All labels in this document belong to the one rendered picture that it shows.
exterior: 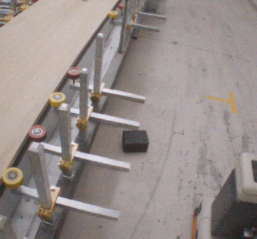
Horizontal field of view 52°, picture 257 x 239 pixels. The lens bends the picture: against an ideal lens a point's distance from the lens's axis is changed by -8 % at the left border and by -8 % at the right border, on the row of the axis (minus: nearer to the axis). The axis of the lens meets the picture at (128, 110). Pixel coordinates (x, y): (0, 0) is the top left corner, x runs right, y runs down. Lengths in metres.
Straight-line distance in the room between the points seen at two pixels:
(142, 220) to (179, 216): 0.27
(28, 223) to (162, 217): 1.08
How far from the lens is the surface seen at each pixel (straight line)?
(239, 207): 1.47
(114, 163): 1.22
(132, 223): 2.00
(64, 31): 2.08
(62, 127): 1.07
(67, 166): 1.20
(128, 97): 1.58
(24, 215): 1.32
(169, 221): 2.06
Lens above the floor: 1.76
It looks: 39 degrees down
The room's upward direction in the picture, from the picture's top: 9 degrees clockwise
